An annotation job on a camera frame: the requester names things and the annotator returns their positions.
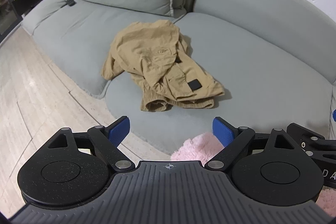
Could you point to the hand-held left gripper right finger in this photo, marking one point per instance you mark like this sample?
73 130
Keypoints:
221 132

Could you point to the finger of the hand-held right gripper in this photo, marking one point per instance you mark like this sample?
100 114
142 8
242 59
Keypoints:
334 115
309 142

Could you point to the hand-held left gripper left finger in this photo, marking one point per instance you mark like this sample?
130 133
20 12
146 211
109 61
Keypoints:
119 130

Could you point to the person's pink fleece-clad leg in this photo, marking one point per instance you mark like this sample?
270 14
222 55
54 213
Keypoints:
328 200
194 148

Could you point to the grey fabric sofa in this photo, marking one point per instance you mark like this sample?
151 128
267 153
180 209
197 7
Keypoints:
262 69

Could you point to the black remote control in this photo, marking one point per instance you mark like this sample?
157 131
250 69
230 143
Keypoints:
69 2

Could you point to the dark glass cabinet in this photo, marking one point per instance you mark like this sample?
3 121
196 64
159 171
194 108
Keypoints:
8 8

